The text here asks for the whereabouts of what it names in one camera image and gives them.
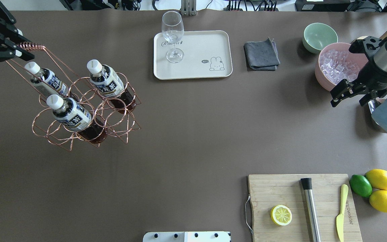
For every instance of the yellow plastic knife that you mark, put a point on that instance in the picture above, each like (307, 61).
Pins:
(339, 220)

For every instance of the mint green bowl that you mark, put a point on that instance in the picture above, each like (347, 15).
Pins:
(317, 36)

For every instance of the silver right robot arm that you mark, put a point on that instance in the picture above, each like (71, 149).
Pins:
(380, 113)

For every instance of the clear wine glass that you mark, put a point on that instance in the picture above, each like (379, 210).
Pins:
(172, 29)

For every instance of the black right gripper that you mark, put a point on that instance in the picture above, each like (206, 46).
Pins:
(372, 76)

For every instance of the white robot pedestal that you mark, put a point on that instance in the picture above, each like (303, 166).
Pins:
(188, 236)

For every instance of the cream serving tray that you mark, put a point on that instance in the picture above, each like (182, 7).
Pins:
(207, 54)

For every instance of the steel muddler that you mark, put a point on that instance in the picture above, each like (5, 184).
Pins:
(311, 208)

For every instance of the yellow lemon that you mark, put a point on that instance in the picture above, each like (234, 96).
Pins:
(377, 178)
(378, 200)

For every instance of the half lemon slice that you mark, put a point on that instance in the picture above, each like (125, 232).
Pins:
(281, 215)

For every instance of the grey folded cloth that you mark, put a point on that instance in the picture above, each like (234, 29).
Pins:
(262, 55)

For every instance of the bamboo cutting board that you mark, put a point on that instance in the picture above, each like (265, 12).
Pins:
(268, 190)

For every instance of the green lime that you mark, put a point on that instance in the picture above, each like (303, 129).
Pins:
(360, 185)

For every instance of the tea bottle white cap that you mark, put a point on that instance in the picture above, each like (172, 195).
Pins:
(77, 119)

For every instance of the pink bowl of ice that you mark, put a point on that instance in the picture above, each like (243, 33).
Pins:
(336, 63)

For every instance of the copper wire bottle basket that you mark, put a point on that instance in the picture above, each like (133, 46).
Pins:
(88, 109)

